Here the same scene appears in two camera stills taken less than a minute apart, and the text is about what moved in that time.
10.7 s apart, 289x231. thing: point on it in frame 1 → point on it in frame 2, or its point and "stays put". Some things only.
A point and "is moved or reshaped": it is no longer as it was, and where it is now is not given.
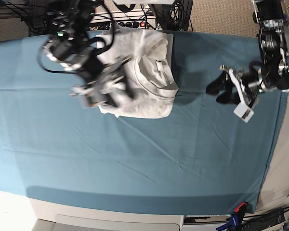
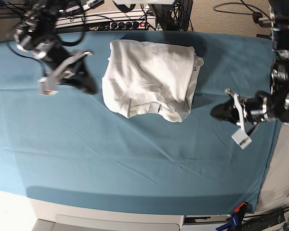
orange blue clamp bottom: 235,219 stays put
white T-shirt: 150,69 is moved or reshaped
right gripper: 248,85 → 247,112
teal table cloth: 201,158 stays put
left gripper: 106,83 → 65,67
